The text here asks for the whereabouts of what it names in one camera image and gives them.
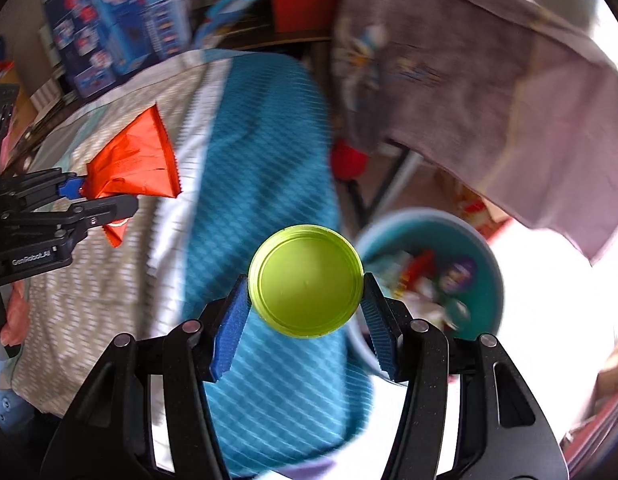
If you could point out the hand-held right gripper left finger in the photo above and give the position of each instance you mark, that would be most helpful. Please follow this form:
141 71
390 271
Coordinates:
231 330

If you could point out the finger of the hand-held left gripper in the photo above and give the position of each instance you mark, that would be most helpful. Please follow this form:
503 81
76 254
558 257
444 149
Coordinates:
104 209
71 186

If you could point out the blue toy package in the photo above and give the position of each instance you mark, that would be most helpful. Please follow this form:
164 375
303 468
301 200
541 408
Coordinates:
234 0

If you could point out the patterned bedsheet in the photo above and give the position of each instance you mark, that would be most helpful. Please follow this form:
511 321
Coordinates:
269 160

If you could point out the white jar with green lid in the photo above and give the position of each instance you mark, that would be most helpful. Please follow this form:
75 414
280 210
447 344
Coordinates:
306 280

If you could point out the purple snack wrapper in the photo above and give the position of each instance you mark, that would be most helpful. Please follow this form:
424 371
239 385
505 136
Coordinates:
461 270

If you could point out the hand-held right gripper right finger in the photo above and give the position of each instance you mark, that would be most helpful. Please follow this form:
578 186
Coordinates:
381 330

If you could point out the blue toy box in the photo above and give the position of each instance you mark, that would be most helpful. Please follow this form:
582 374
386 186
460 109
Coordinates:
119 25

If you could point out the orange-red snack packet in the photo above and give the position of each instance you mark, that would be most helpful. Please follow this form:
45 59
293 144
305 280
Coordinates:
134 160

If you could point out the person's left forearm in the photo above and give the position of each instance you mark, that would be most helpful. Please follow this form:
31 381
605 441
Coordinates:
16 315

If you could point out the black metal rack frame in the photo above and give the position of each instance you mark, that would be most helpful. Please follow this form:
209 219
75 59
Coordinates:
396 176

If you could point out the red plastic object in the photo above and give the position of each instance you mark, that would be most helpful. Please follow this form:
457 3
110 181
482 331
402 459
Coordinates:
346 160

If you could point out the teal bucket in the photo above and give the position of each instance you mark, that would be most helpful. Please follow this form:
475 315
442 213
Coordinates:
484 255

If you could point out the purple printed cloth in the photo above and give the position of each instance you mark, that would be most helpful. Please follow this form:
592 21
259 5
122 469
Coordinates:
464 100

